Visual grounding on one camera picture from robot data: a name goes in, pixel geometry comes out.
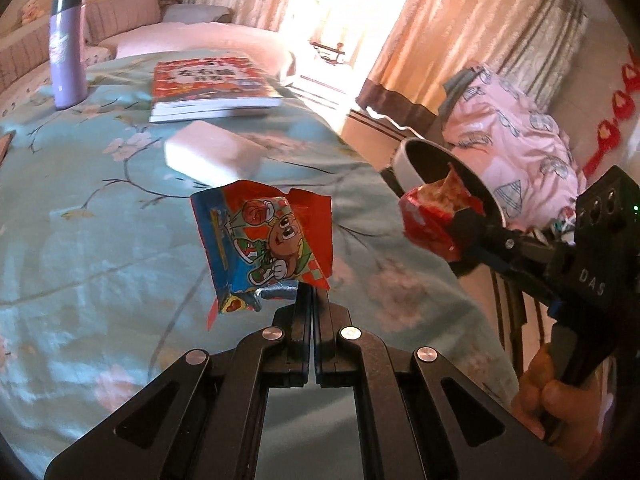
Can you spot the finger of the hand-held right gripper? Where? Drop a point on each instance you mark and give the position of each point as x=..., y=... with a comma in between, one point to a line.
x=515, y=272
x=510, y=242

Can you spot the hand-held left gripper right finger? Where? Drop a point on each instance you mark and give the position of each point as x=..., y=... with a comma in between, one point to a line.
x=322, y=325

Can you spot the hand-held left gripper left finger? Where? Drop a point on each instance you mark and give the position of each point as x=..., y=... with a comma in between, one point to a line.
x=302, y=320

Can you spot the orange blue snack packet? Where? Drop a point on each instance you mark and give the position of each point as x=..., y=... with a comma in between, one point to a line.
x=260, y=245

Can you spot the red snack bag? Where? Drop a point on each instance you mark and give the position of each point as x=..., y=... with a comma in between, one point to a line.
x=425, y=215

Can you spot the white rimmed trash bin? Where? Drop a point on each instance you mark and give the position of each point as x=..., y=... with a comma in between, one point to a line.
x=405, y=165

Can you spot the person's right hand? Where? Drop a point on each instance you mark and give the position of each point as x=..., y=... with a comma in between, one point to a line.
x=530, y=390

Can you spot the pink printed quilt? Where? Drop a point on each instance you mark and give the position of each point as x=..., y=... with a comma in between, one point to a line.
x=520, y=135

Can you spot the grey green cloth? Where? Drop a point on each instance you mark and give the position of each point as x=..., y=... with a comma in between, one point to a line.
x=455, y=90

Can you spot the white tissue pack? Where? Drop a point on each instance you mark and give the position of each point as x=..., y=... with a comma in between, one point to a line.
x=210, y=152

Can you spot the red picture book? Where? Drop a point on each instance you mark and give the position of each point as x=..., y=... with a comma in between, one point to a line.
x=210, y=80

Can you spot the dark metal rack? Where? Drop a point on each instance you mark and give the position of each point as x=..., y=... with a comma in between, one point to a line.
x=327, y=51

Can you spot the pink sofa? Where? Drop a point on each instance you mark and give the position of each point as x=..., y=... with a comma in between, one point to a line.
x=215, y=37

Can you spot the grey pillow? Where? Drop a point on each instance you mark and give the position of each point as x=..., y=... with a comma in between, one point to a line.
x=195, y=12

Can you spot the floral white pillow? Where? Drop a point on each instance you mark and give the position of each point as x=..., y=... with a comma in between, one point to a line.
x=97, y=55

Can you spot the purple thermos bottle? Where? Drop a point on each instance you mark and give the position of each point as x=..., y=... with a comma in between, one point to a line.
x=67, y=60

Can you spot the striped pink pillow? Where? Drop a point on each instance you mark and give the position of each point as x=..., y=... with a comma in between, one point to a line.
x=125, y=15

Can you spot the striped sofa cushion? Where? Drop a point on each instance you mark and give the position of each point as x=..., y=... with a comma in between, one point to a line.
x=25, y=55

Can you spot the red wall decorations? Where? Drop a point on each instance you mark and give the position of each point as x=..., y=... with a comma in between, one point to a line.
x=607, y=132

